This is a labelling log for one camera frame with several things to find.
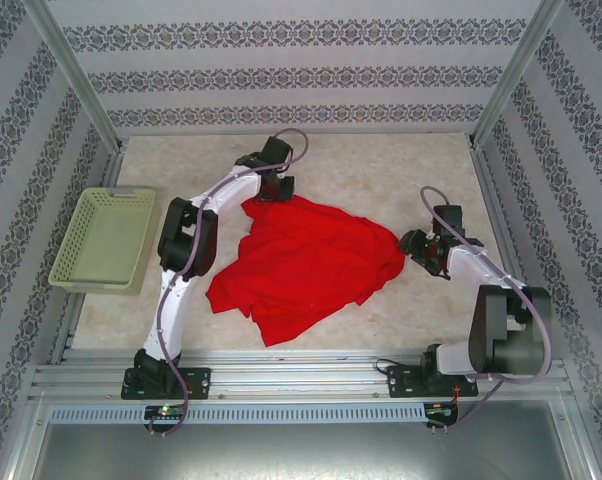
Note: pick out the red t-shirt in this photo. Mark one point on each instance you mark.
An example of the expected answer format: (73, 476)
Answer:
(306, 270)

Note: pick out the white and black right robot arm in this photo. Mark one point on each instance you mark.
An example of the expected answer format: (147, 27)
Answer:
(491, 330)

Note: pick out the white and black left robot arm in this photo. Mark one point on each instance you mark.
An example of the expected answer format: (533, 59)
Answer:
(168, 310)

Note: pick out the small circuit board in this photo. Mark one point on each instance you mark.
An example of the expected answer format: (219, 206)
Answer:
(166, 411)
(441, 409)

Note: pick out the pale green plastic basket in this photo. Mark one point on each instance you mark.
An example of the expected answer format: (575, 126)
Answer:
(101, 240)

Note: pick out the grey metal sheet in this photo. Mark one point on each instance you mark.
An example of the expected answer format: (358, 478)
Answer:
(301, 450)

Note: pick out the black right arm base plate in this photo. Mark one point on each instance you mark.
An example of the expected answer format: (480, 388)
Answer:
(403, 382)

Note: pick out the aluminium mounting rail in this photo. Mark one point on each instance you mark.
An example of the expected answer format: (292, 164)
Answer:
(301, 375)

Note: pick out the aluminium frame post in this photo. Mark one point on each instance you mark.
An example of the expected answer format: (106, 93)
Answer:
(76, 75)
(516, 75)

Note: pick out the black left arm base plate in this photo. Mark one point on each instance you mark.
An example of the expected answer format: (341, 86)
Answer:
(201, 382)

